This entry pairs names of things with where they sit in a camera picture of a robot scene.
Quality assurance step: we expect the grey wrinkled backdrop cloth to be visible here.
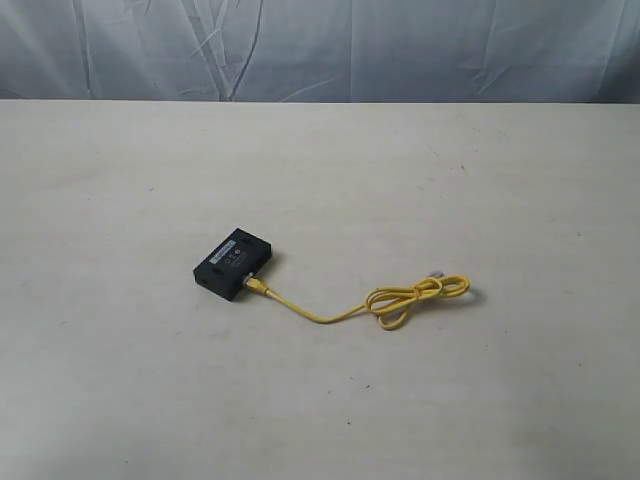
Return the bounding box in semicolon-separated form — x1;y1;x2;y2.
1;1;639;103

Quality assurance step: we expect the yellow ethernet cable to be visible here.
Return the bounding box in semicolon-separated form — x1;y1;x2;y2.
243;269;472;331

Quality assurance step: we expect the black network switch box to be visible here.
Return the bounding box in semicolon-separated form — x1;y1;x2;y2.
193;228;272;301

